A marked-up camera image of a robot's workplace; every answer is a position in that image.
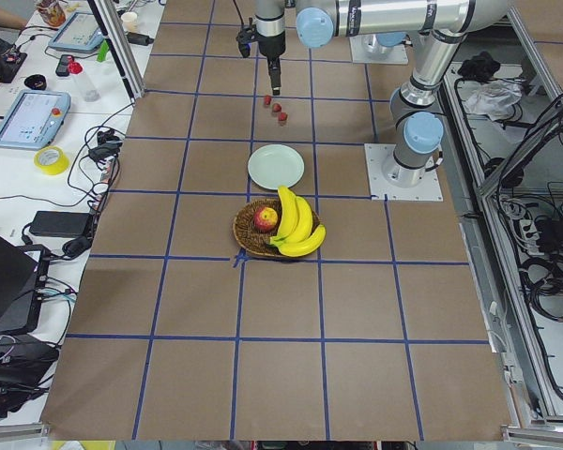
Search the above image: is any white paper cup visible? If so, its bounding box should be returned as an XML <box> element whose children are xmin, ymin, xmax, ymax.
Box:
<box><xmin>121</xmin><ymin>11</ymin><xmax>139</xmax><ymax>33</ymax></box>

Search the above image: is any aluminium frame post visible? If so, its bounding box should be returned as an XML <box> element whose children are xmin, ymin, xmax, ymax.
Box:
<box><xmin>88</xmin><ymin>0</ymin><xmax>145</xmax><ymax>100</ymax></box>

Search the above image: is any white bottle red cap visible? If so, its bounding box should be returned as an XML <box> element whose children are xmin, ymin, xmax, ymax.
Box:
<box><xmin>68</xmin><ymin>59</ymin><xmax>100</xmax><ymax>102</ymax></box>

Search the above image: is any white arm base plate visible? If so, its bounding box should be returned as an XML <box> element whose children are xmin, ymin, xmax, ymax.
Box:
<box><xmin>350</xmin><ymin>32</ymin><xmax>408</xmax><ymax>66</ymax></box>
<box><xmin>364</xmin><ymin>143</ymin><xmax>443</xmax><ymax>202</ymax></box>

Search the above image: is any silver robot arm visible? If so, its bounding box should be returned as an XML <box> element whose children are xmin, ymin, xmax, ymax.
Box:
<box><xmin>255</xmin><ymin>0</ymin><xmax>286</xmax><ymax>96</ymax></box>
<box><xmin>296</xmin><ymin>1</ymin><xmax>511</xmax><ymax>188</ymax></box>

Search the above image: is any yellow banana bunch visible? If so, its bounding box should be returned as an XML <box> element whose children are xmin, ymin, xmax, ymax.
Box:
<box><xmin>267</xmin><ymin>186</ymin><xmax>327</xmax><ymax>258</ymax></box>

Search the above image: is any black power adapter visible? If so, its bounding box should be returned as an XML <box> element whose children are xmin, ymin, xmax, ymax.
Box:
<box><xmin>126</xmin><ymin>32</ymin><xmax>154</xmax><ymax>46</ymax></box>

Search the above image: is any black phone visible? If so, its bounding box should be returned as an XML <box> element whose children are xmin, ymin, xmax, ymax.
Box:
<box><xmin>55</xmin><ymin>54</ymin><xmax>74</xmax><ymax>78</ymax></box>

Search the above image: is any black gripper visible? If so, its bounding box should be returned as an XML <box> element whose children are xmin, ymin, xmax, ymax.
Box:
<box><xmin>257</xmin><ymin>35</ymin><xmax>286</xmax><ymax>96</ymax></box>

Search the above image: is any black cloth bundle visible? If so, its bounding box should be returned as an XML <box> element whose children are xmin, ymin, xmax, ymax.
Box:
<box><xmin>457</xmin><ymin>51</ymin><xmax>501</xmax><ymax>83</ymax></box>

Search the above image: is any white crumpled cloth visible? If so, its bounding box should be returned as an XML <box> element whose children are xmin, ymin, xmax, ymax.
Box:
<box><xmin>464</xmin><ymin>81</ymin><xmax>523</xmax><ymax>121</ymax></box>

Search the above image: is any woven wicker fruit basket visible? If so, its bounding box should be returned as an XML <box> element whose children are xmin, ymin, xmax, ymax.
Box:
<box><xmin>233</xmin><ymin>199</ymin><xmax>323</xmax><ymax>259</ymax></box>

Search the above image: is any black power brick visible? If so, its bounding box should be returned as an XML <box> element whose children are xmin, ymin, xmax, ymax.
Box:
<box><xmin>29</xmin><ymin>211</ymin><xmax>92</xmax><ymax>238</ymax></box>

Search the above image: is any teach pendant with screen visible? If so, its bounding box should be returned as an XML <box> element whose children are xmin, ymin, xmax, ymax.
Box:
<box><xmin>48</xmin><ymin>11</ymin><xmax>103</xmax><ymax>53</ymax></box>

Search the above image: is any light green plate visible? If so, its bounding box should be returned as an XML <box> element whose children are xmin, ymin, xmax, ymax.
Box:
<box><xmin>248</xmin><ymin>144</ymin><xmax>305</xmax><ymax>190</ymax></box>

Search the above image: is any black laptop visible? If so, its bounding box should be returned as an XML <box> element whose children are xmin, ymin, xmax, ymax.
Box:
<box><xmin>0</xmin><ymin>236</ymin><xmax>49</xmax><ymax>336</ymax></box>

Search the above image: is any yellow tape roll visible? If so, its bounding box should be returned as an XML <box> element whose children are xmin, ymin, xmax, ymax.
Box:
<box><xmin>34</xmin><ymin>145</ymin><xmax>69</xmax><ymax>176</ymax></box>

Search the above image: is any red apple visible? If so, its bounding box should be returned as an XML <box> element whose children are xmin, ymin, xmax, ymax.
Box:
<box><xmin>252</xmin><ymin>206</ymin><xmax>279</xmax><ymax>233</ymax></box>

